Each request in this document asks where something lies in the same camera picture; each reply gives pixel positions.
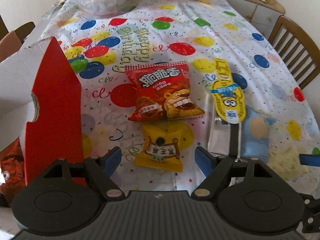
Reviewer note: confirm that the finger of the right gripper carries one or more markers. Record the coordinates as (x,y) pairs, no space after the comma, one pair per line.
(309,160)

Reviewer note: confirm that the light blue snack packet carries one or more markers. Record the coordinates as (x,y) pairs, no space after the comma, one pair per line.
(255,131)

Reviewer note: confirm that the yellow sesame snack packet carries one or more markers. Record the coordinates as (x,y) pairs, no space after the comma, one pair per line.
(163,144)

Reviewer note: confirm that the silver foil snack packet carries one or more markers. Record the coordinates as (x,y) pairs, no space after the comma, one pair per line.
(224,138)

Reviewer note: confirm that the brown foil snack bag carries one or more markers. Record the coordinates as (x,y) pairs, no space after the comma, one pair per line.
(12,172)

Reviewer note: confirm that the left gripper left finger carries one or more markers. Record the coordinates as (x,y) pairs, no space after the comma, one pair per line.
(98,174)

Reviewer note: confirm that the right wooden chair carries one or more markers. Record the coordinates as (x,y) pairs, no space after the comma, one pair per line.
(297,50)

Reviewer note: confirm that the red lion snack bag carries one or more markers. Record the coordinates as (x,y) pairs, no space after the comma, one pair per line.
(163,92)

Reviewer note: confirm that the balloon print tablecloth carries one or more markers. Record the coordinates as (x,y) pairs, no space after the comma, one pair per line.
(257,204)

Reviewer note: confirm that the red white cardboard box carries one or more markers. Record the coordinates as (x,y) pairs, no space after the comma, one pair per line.
(41,105)

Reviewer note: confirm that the wooden chair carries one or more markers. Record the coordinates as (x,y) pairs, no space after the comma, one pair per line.
(297,50)
(12,41)

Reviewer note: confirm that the white side cabinet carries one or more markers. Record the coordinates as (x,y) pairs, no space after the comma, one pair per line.
(261,15)

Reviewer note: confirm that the yellow minion snack packet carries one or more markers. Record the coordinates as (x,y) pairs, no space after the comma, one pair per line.
(229,99)

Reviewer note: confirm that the left wooden chair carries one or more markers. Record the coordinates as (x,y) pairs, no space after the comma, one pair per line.
(12,41)

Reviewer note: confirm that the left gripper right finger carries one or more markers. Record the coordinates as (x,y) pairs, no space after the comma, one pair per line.
(216,171)

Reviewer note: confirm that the pale crumbly snack packet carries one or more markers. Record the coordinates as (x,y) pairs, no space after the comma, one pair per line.
(286,163)

